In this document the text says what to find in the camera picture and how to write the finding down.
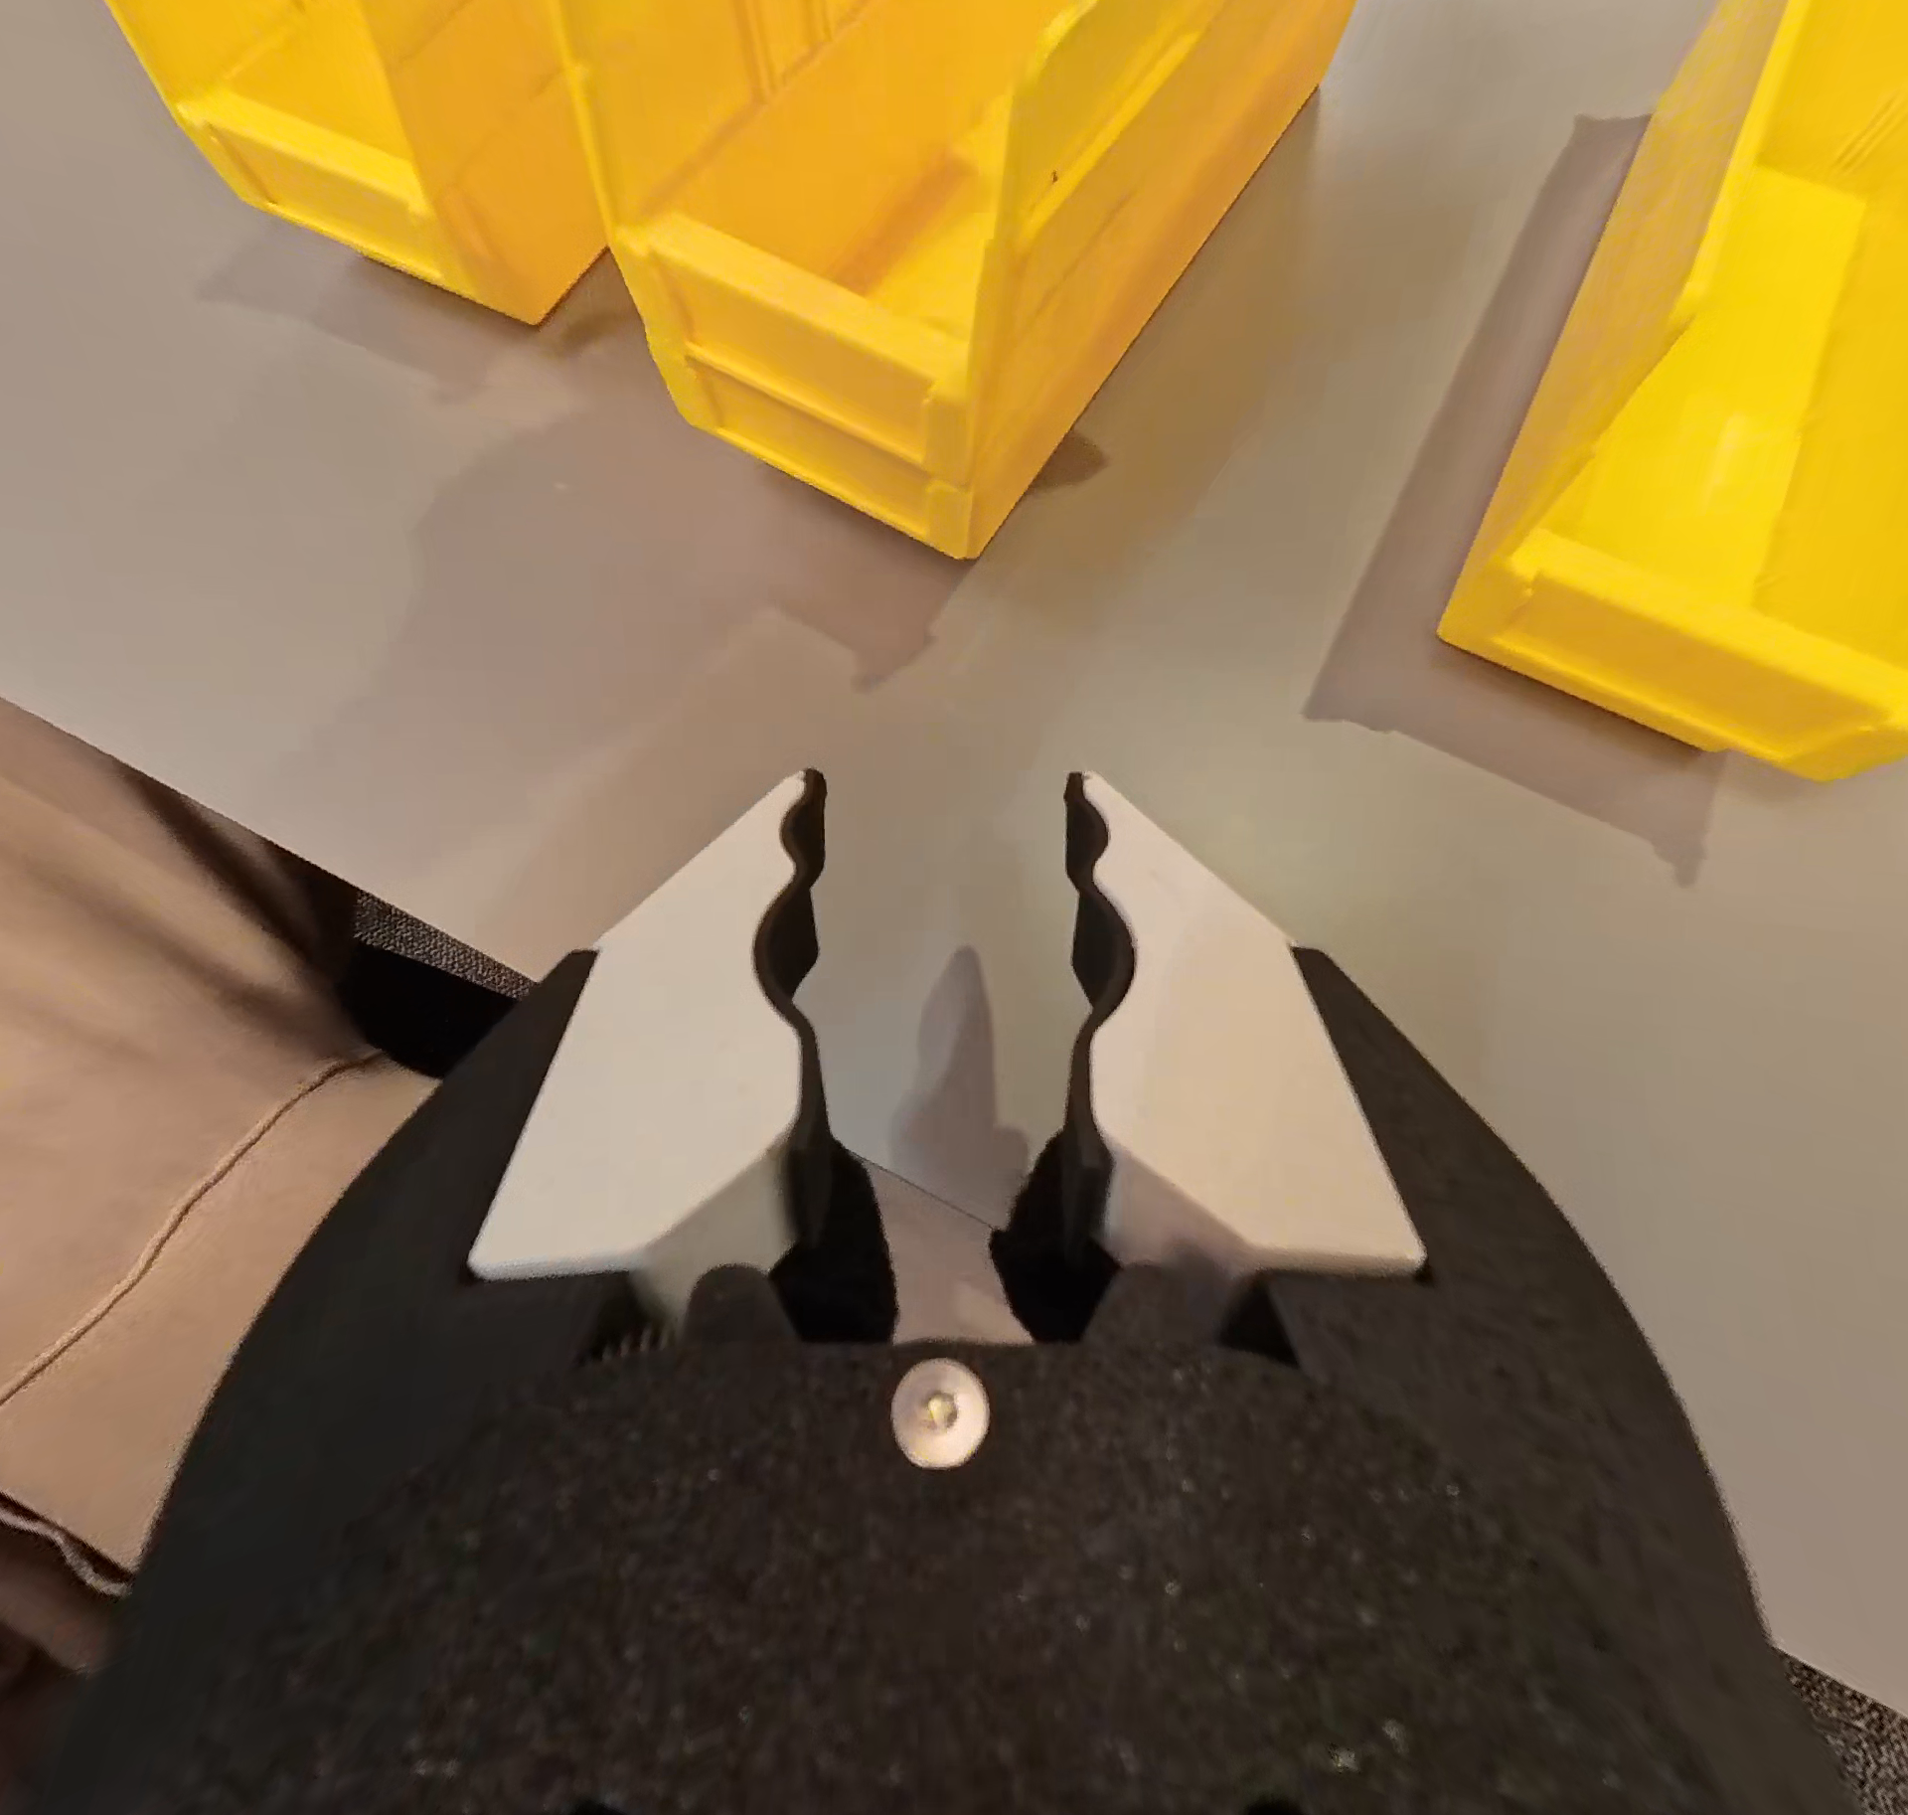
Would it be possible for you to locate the grey desk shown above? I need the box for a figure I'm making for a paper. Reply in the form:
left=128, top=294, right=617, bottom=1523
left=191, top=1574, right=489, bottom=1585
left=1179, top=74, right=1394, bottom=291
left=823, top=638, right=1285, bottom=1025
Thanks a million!
left=0, top=0, right=1908, bottom=1683

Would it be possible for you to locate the yellow plastic bin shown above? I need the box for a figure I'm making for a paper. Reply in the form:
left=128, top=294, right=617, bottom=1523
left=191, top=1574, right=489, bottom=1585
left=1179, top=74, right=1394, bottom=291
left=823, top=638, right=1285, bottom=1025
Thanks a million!
left=640, top=0, right=1403, bottom=561
left=543, top=0, right=1403, bottom=429
left=1439, top=0, right=1908, bottom=780
left=51, top=0, right=614, bottom=326

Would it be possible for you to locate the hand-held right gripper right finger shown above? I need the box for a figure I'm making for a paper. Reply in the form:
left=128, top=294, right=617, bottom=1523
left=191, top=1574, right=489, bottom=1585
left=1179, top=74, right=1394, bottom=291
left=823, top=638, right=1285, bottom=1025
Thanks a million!
left=986, top=773, right=1428, bottom=1344

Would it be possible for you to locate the black mesh chair seat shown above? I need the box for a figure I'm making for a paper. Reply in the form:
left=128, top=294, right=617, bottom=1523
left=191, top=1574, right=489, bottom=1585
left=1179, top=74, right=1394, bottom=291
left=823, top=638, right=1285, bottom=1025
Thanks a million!
left=334, top=892, right=535, bottom=1078

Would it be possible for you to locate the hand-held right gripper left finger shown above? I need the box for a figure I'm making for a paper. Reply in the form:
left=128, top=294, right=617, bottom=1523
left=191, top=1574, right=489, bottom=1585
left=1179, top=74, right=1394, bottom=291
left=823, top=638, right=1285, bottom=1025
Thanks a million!
left=469, top=767, right=898, bottom=1344

